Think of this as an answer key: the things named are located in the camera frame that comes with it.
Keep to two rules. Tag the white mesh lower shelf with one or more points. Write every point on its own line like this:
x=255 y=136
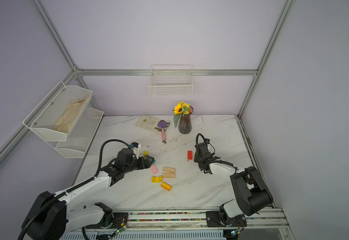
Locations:
x=78 y=142

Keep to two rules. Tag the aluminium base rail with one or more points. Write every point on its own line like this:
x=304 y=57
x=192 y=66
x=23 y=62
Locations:
x=268 y=224

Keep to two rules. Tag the yellow arch block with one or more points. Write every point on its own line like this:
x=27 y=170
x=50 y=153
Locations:
x=156 y=179

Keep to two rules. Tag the natural wood block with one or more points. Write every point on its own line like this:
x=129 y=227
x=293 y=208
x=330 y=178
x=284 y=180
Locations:
x=169 y=170
x=168 y=175

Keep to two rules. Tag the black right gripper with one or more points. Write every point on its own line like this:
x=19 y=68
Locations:
x=196 y=158

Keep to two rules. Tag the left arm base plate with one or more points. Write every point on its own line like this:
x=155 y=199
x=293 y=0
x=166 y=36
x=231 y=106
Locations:
x=114 y=220

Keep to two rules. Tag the white mesh shelf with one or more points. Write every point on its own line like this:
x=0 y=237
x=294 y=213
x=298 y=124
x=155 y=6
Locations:
x=78 y=142
x=42 y=119

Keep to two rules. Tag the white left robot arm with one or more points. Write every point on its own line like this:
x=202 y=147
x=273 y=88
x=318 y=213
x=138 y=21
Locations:
x=54 y=215

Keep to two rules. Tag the white mesh upper shelf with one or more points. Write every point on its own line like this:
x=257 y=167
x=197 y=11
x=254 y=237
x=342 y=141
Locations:
x=42 y=119

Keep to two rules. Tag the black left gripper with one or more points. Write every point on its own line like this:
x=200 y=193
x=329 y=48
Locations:
x=146 y=164

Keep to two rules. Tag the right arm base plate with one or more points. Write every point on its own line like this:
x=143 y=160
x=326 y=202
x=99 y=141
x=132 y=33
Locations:
x=219 y=219

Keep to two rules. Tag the purple glass vase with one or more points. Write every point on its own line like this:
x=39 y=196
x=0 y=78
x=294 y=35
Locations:
x=185 y=124

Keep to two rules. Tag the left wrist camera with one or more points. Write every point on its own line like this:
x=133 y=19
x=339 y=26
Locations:
x=136 y=149

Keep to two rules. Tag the yellow sunflower bouquet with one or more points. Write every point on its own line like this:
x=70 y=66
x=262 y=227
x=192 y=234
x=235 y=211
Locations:
x=181 y=109

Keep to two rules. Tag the orange cylinder block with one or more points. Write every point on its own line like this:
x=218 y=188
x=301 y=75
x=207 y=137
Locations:
x=166 y=186

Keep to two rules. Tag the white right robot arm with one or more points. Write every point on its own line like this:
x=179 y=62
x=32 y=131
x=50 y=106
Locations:
x=251 y=192

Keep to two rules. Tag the red rectangular block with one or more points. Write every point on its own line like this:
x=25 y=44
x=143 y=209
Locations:
x=190 y=155

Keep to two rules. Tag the pink rectangular block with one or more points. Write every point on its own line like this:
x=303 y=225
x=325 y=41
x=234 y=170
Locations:
x=154 y=169

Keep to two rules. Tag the white wire wall basket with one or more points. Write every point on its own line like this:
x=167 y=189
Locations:
x=171 y=80

